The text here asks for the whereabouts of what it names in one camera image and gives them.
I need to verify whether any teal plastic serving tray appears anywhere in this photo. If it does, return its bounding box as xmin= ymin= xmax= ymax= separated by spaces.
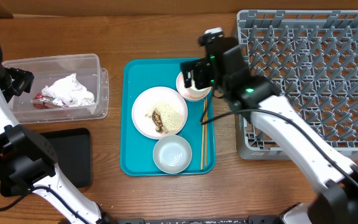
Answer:
xmin=120 ymin=57 xmax=216 ymax=176

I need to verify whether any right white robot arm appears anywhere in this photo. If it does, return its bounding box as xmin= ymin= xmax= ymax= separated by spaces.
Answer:
xmin=180 ymin=34 xmax=358 ymax=223

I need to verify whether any brown food scrap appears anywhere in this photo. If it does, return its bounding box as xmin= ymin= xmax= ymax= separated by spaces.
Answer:
xmin=152 ymin=109 xmax=168 ymax=134

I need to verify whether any clear plastic waste bin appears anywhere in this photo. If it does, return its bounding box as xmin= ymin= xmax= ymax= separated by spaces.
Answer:
xmin=2 ymin=54 xmax=109 ymax=124

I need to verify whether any left wooden chopstick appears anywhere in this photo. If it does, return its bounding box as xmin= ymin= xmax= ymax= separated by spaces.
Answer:
xmin=200 ymin=100 xmax=206 ymax=170

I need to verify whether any grey dishwasher rack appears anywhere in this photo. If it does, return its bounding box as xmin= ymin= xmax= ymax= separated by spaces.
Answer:
xmin=234 ymin=10 xmax=358 ymax=161

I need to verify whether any white paper cup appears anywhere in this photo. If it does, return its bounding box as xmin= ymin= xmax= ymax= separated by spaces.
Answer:
xmin=186 ymin=80 xmax=211 ymax=99

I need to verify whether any red foil snack wrapper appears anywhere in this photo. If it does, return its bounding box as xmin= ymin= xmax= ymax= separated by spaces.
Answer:
xmin=30 ymin=93 xmax=67 ymax=109

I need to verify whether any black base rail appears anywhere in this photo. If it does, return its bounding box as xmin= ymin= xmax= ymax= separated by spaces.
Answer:
xmin=115 ymin=215 xmax=283 ymax=224

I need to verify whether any right wooden chopstick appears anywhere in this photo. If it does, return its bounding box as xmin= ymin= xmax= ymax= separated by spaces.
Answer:
xmin=203 ymin=97 xmax=208 ymax=168

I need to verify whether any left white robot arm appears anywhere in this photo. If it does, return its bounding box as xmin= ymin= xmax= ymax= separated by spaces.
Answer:
xmin=0 ymin=48 xmax=114 ymax=223

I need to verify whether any black plastic tray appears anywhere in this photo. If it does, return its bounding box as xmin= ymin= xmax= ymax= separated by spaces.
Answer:
xmin=0 ymin=125 xmax=92 ymax=197

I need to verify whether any wooden chopstick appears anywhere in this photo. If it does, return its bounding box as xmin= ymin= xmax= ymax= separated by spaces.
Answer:
xmin=203 ymin=97 xmax=208 ymax=168
xmin=200 ymin=100 xmax=206 ymax=170

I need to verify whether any grey shallow bowl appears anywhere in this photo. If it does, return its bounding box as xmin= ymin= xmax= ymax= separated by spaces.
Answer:
xmin=153 ymin=135 xmax=193 ymax=174

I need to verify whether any white napkin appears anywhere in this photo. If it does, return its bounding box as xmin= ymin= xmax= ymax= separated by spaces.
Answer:
xmin=41 ymin=73 xmax=95 ymax=107

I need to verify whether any large white dinner plate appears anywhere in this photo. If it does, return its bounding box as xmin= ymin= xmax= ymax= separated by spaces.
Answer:
xmin=132 ymin=86 xmax=188 ymax=139

